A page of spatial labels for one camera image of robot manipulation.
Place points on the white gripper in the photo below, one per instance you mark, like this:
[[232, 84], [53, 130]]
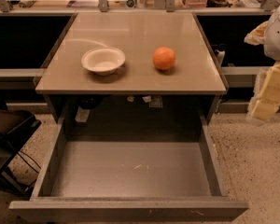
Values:
[[278, 37]]

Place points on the open grey top drawer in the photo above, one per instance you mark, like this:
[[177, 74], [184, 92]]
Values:
[[82, 180]]

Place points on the black side cart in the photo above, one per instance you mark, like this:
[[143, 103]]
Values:
[[16, 128]]

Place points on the white paper bowl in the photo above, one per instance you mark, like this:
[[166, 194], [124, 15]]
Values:
[[103, 61]]

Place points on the orange fruit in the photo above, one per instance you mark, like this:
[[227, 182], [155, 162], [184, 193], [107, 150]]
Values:
[[164, 58]]

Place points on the grey cabinet with top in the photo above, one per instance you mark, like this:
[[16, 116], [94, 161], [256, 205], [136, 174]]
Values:
[[138, 34]]

